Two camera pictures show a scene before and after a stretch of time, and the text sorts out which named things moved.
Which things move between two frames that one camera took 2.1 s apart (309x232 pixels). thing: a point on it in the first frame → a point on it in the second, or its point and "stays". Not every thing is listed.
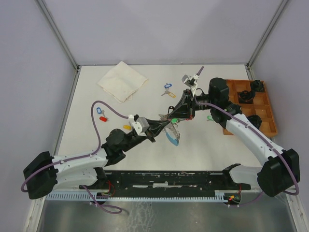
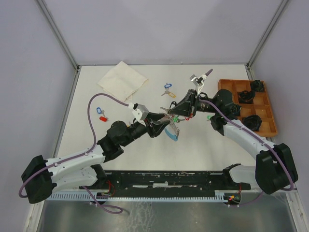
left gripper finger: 158,124 → 155,116
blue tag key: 99,111 stays
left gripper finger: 166,123 stays
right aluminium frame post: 248,65 stays
